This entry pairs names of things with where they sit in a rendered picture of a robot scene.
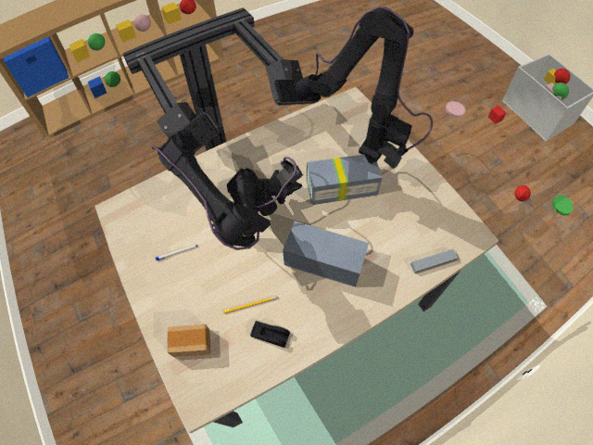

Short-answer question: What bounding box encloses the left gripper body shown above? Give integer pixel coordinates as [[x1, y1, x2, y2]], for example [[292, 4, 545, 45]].
[[359, 132, 406, 164]]

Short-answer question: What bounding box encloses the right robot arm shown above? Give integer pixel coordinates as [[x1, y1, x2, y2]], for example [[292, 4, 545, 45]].
[[158, 114, 277, 247]]

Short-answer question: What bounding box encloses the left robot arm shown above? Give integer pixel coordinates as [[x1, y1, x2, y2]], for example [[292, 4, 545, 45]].
[[275, 7, 413, 148]]

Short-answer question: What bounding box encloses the small brown cardboard box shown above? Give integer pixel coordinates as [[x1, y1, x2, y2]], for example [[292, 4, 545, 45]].
[[168, 324, 210, 357]]

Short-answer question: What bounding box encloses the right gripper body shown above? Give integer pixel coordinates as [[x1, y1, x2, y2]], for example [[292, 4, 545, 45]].
[[266, 162, 294, 204]]

